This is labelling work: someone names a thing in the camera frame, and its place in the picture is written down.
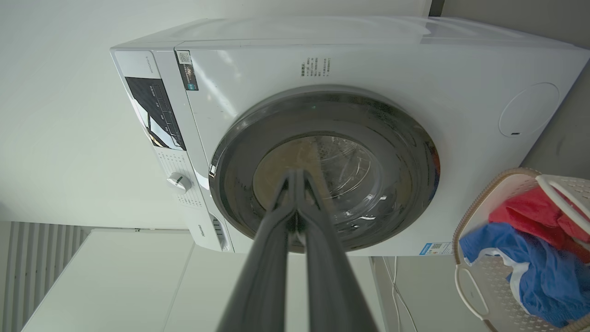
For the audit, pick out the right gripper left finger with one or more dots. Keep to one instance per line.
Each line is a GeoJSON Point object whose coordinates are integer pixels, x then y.
{"type": "Point", "coordinates": [265, 258]}

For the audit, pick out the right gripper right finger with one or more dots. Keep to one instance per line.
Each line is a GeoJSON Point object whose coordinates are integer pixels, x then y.
{"type": "Point", "coordinates": [329, 276]}

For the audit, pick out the glass washer door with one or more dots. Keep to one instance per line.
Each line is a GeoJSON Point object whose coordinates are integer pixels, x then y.
{"type": "Point", "coordinates": [239, 184]}

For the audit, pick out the white front-load washing machine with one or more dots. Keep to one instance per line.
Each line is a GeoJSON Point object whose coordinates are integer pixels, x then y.
{"type": "Point", "coordinates": [258, 69]}

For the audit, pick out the blue energy label sticker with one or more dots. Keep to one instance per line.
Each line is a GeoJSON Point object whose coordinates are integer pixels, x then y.
{"type": "Point", "coordinates": [435, 248]}

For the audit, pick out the silver control knob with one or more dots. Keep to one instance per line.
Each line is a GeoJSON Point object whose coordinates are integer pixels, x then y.
{"type": "Point", "coordinates": [179, 182]}

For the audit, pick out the white cabinet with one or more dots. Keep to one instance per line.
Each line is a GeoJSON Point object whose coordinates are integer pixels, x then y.
{"type": "Point", "coordinates": [129, 286]}

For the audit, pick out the white woven laundry basket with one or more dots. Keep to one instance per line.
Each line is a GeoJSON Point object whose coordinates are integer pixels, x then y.
{"type": "Point", "coordinates": [488, 295]}

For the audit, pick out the black display panel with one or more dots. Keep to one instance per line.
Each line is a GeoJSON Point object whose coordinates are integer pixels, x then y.
{"type": "Point", "coordinates": [154, 110]}

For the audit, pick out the black QR code sticker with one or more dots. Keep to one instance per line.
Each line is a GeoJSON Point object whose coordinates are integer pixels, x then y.
{"type": "Point", "coordinates": [187, 71]}

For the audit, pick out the red garment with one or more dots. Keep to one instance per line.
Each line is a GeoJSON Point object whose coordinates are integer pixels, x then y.
{"type": "Point", "coordinates": [530, 212]}

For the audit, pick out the blue and white garment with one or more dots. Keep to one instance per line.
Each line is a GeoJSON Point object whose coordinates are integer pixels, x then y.
{"type": "Point", "coordinates": [548, 276]}

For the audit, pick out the white ribbed radiator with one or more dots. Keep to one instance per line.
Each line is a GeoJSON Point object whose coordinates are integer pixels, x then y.
{"type": "Point", "coordinates": [41, 267]}

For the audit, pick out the round white filter cover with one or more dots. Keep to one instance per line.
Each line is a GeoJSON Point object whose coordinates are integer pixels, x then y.
{"type": "Point", "coordinates": [529, 109]}

